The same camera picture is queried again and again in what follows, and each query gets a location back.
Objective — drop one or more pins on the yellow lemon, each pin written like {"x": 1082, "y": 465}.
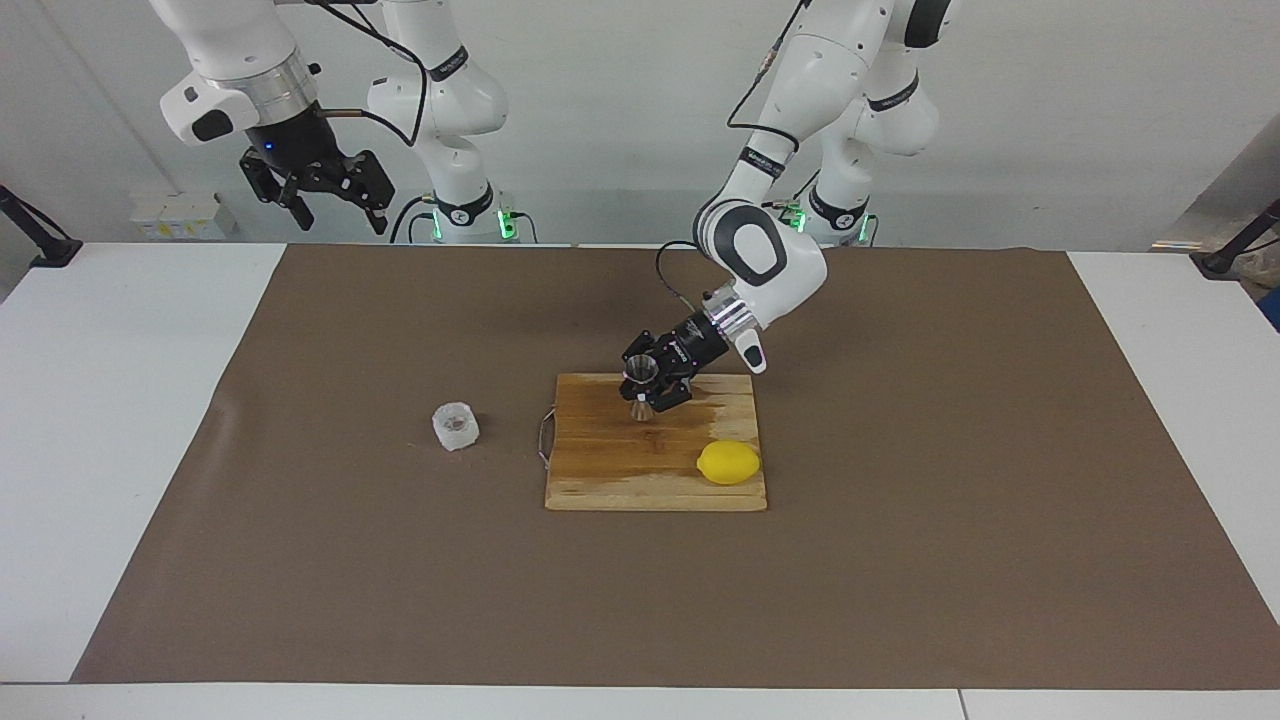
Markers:
{"x": 729, "y": 463}

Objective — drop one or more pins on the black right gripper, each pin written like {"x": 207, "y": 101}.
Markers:
{"x": 298, "y": 145}

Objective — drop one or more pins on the metal jigger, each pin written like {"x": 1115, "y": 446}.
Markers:
{"x": 641, "y": 405}

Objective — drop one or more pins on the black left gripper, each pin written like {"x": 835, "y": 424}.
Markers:
{"x": 690, "y": 345}

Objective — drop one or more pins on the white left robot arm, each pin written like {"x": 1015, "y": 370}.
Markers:
{"x": 760, "y": 250}

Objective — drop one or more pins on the clear plastic cup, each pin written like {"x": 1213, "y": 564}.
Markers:
{"x": 455, "y": 427}

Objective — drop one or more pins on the black clamp stand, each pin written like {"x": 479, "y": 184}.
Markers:
{"x": 1225, "y": 258}
{"x": 45, "y": 245}

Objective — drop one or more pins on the wooden cutting board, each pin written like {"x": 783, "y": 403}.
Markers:
{"x": 620, "y": 460}

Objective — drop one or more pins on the blue object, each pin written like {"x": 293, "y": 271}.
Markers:
{"x": 1272, "y": 310}

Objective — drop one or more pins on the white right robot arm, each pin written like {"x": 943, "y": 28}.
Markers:
{"x": 450, "y": 100}

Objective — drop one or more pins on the white boxes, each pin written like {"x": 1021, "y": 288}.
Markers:
{"x": 180, "y": 218}

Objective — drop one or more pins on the brown paper table mat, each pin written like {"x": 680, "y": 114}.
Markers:
{"x": 400, "y": 580}

